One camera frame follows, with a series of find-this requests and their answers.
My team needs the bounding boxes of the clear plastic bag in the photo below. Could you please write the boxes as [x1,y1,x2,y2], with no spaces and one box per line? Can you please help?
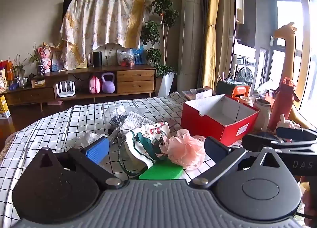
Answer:
[103,105,146,129]

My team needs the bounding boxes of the green potted plant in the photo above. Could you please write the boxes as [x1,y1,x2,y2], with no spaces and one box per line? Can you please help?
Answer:
[140,0,179,78]

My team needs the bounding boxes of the white router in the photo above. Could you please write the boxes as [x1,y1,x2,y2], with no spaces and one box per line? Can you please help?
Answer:
[56,80,76,98]

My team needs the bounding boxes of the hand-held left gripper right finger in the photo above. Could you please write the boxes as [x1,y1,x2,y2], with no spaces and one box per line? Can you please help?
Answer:
[189,136,285,189]

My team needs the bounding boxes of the pink toy bag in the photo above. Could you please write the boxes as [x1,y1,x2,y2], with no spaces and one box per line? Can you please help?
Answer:
[89,76,101,94]

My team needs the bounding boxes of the plastic bag of toys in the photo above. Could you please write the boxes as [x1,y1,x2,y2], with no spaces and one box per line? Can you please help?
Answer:
[117,48,136,67]

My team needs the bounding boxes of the red gift bag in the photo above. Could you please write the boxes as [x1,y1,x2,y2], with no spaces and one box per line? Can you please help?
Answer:
[0,60,14,87]

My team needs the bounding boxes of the person's right hand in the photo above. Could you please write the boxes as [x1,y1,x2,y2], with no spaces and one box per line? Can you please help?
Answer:
[300,177,317,228]

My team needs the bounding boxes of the red cardboard box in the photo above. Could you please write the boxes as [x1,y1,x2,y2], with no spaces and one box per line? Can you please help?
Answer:
[180,94,260,146]

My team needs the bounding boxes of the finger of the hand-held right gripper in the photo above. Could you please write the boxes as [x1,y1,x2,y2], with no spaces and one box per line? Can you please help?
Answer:
[276,126,317,142]
[241,134,317,153]

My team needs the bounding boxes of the green orange desk organizer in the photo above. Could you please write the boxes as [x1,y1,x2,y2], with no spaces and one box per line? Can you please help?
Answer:
[215,80,250,103]

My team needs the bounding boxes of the dark blue cloth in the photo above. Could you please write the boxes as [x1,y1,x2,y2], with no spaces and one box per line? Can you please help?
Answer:
[109,115,127,130]

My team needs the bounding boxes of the black television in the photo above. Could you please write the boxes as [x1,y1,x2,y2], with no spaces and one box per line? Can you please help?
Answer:
[63,0,74,21]

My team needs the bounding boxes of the red water bottle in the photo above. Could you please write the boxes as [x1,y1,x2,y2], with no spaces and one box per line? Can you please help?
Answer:
[267,77,301,132]

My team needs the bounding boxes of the pink rabbit plush toy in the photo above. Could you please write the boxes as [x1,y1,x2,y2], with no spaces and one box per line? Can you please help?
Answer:
[275,113,301,130]

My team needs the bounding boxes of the yellow curtain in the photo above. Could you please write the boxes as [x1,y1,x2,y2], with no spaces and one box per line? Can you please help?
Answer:
[202,0,221,90]

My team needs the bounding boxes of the wooden TV cabinet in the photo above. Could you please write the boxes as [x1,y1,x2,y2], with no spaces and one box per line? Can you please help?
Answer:
[0,64,157,112]

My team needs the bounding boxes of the printed tote bag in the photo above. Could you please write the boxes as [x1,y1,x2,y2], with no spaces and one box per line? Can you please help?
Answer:
[117,120,171,176]

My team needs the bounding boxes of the white planter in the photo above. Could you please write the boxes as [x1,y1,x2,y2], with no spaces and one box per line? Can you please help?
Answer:
[157,71,176,98]

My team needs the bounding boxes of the orange giraffe toy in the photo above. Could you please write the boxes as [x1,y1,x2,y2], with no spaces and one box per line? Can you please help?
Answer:
[274,22,317,130]

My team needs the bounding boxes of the pink doll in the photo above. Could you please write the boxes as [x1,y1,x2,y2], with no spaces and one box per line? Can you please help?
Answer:
[37,43,53,73]

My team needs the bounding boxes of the black speaker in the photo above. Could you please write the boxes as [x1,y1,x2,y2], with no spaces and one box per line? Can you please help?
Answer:
[92,51,103,68]

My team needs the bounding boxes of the white steel tumbler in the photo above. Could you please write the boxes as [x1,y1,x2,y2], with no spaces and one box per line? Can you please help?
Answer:
[253,98,271,130]

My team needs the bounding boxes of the pink bath pouf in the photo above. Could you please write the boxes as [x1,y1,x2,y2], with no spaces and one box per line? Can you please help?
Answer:
[162,129,207,170]

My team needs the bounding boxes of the green sponge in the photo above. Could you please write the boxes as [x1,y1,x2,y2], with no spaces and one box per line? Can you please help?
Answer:
[139,159,184,181]

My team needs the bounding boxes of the small cardboard box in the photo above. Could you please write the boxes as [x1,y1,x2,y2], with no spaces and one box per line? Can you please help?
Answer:
[31,78,46,88]

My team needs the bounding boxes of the white scalloped board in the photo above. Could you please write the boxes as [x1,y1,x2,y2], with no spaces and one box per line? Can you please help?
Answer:
[95,43,122,66]

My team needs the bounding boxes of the white paper sheet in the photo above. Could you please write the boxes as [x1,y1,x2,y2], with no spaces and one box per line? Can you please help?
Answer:
[196,90,214,100]

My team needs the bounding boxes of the yellow box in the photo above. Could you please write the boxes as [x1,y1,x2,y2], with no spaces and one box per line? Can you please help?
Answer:
[0,95,11,119]

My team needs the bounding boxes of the purple kettlebell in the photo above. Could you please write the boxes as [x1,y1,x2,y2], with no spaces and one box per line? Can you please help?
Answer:
[101,72,116,94]

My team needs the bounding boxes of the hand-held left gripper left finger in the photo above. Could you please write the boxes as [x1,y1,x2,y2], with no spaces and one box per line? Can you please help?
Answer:
[32,136,125,190]

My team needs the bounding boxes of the floral bed sheet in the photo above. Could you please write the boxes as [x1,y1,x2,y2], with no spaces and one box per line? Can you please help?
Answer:
[59,0,146,70]

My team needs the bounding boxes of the blue plastic bag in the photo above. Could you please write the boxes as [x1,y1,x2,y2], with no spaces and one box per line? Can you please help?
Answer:
[132,48,147,65]

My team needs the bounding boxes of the grey knitted cloth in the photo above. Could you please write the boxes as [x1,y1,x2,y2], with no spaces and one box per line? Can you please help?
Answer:
[119,111,155,132]

